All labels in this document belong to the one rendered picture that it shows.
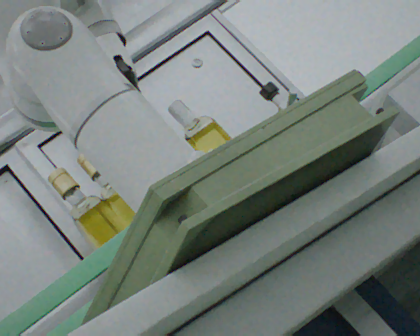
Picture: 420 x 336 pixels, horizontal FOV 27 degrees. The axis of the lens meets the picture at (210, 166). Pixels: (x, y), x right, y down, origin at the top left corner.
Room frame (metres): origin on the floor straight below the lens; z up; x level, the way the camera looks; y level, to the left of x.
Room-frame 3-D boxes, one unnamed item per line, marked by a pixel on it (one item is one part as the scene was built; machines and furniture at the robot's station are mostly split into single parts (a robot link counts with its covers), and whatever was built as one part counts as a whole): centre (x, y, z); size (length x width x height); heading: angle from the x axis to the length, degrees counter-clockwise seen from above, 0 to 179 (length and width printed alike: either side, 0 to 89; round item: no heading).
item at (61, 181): (1.31, 0.20, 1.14); 0.04 x 0.04 x 0.04
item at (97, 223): (1.31, 0.20, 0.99); 0.06 x 0.06 x 0.21; 18
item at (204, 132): (1.38, -0.02, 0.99); 0.06 x 0.06 x 0.21; 19
